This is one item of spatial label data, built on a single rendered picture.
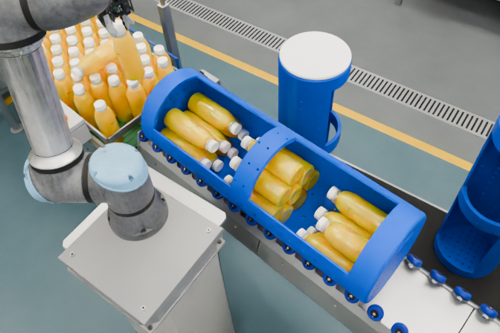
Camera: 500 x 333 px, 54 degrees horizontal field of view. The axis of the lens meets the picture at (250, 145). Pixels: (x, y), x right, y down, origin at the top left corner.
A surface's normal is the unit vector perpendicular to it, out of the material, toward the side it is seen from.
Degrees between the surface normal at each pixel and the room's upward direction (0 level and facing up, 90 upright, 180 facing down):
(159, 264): 1
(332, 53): 0
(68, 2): 76
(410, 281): 0
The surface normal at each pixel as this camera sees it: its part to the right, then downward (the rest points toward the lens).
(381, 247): -0.34, -0.29
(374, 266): -0.51, -0.02
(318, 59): -0.04, -0.62
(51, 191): -0.11, 0.58
